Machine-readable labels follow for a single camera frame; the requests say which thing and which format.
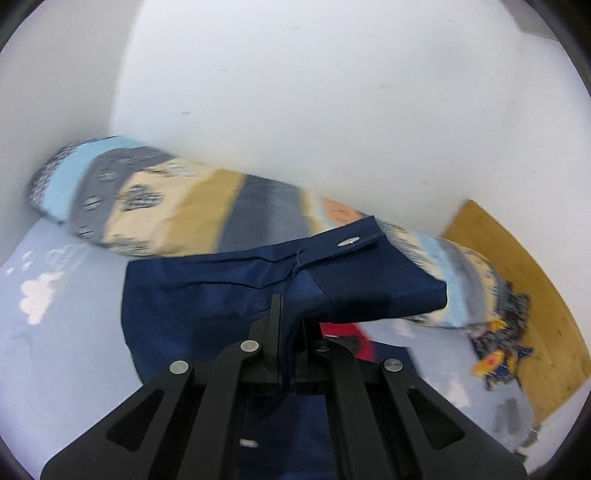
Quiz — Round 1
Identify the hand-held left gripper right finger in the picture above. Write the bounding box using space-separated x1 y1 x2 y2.
294 320 528 480

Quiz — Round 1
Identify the long patchwork pillow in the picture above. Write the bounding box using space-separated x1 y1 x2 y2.
28 135 514 330

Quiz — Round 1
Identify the navy blue work jacket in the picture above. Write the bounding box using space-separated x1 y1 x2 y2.
121 215 448 480

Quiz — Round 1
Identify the light blue cloud-print bed sheet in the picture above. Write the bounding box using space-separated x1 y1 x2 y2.
0 217 539 480

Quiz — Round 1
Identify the red cloth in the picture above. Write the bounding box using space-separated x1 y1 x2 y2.
320 322 372 361

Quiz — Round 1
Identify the dark multicoloured patterned cloth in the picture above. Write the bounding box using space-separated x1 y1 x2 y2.
466 281 533 392

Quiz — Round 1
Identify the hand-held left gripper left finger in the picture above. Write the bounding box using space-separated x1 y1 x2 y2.
41 294 283 480

